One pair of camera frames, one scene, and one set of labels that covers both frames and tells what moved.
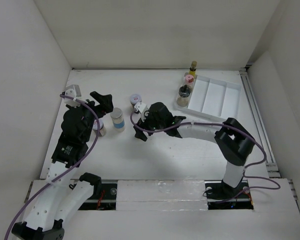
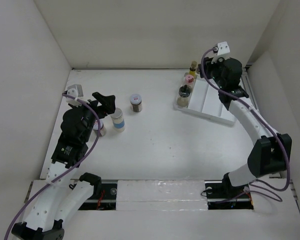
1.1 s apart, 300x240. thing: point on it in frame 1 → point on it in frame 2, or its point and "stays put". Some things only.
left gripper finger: [101, 112] stays put
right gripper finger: [140, 122] → [200, 71]
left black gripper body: [90, 117] stays put
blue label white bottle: [116, 115] stays put
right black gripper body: [151, 123] → [213, 68]
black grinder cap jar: [183, 96] stays put
